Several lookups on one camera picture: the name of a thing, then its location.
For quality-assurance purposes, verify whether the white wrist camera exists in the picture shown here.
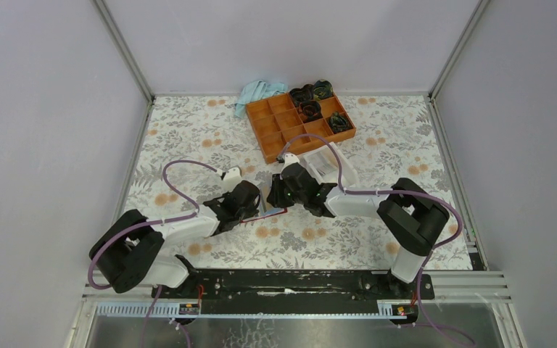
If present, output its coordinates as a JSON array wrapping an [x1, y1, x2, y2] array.
[[220, 166, 242, 187], [277, 152, 300, 167]]

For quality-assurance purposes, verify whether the white card box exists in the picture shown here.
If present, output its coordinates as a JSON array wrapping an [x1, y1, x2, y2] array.
[[299, 142, 360, 187]]

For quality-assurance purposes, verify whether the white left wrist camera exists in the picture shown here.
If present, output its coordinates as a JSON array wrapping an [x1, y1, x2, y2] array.
[[220, 166, 242, 187]]

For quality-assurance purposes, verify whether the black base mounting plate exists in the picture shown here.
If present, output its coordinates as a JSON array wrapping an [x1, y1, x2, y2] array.
[[159, 269, 435, 315]]

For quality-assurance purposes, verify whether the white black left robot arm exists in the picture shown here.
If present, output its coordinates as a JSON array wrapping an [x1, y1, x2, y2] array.
[[87, 181, 260, 298]]

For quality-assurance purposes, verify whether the rolled tie orange pattern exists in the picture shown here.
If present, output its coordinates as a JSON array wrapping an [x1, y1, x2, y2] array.
[[297, 100, 323, 123]]

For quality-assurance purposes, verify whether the floral patterned table mat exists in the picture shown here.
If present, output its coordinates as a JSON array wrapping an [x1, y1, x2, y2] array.
[[124, 96, 453, 269]]

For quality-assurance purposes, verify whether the rolled tie dark striped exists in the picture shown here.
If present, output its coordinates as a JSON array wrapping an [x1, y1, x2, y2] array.
[[289, 84, 314, 108]]

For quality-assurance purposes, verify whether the red leather card holder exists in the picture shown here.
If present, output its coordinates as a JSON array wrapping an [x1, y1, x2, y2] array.
[[240, 194, 288, 224]]

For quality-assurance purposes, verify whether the rolled tie green pattern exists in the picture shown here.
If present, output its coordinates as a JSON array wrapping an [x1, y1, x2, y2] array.
[[327, 112, 353, 134]]

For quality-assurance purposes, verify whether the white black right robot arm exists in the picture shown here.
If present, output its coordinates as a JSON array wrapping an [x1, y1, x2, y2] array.
[[267, 163, 457, 299]]

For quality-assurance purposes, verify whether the light blue cloth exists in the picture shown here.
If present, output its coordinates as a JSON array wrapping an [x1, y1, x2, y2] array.
[[234, 80, 288, 118]]

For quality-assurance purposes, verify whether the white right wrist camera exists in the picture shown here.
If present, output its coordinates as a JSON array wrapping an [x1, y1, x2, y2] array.
[[277, 152, 300, 167]]

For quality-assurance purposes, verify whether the stack of white cards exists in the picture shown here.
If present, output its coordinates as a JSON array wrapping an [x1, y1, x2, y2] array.
[[311, 153, 338, 176]]

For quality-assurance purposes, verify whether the rolled tie yellow green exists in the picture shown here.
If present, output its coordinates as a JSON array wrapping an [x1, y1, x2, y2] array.
[[313, 80, 334, 100]]

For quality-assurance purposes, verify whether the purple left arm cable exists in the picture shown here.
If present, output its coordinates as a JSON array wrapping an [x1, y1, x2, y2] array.
[[87, 159, 224, 348]]

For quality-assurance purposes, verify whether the orange wooden compartment tray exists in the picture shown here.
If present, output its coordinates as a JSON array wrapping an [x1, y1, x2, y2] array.
[[244, 86, 357, 164]]

